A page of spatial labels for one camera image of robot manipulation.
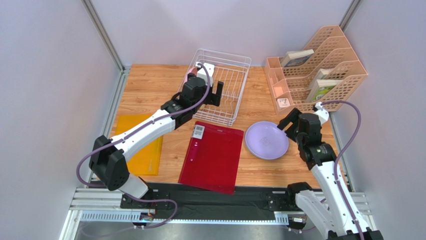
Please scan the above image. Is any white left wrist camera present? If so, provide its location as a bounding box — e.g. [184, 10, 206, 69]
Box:
[195, 61, 215, 86]

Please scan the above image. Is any middle white book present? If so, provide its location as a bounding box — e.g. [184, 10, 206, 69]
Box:
[307, 68, 334, 89]

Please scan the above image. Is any aluminium corner post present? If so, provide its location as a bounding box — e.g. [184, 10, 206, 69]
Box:
[339, 0, 363, 32]
[81, 0, 126, 73]

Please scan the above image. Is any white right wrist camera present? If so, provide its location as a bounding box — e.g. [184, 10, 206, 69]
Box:
[313, 101, 330, 126]

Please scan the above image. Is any pink plate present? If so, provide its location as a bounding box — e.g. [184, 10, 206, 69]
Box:
[185, 67, 199, 77]

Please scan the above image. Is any orange folder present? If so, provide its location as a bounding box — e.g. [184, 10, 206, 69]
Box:
[115, 114, 163, 176]

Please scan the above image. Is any right aluminium corner post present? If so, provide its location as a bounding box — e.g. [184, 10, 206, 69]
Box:
[339, 0, 363, 32]

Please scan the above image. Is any pink file rack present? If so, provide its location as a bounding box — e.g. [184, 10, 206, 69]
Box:
[280, 25, 368, 112]

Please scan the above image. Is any black base mat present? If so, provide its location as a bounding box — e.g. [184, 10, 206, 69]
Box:
[87, 180, 319, 221]

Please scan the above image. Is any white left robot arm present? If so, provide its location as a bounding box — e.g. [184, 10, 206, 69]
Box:
[88, 76, 221, 199]

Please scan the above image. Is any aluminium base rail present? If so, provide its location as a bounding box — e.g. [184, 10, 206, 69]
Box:
[59, 187, 380, 240]

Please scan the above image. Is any red folder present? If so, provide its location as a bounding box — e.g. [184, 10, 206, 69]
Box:
[178, 121, 244, 195]

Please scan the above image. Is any upper book in rack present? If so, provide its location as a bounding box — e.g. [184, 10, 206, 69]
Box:
[280, 49, 315, 68]

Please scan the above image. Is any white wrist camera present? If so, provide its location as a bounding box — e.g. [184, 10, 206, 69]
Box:
[313, 101, 330, 126]
[195, 61, 215, 86]

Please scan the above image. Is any green book in rack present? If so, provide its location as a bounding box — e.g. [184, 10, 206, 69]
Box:
[305, 79, 342, 103]

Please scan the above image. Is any left aluminium corner post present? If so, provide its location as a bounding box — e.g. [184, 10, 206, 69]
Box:
[81, 0, 126, 73]

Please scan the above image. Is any white wire dish rack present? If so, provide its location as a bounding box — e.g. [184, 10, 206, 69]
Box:
[188, 48, 252, 127]

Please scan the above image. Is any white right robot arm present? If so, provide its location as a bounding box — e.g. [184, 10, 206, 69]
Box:
[276, 99, 384, 240]

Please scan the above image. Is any purple plate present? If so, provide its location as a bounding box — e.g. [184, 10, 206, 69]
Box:
[244, 121, 290, 161]

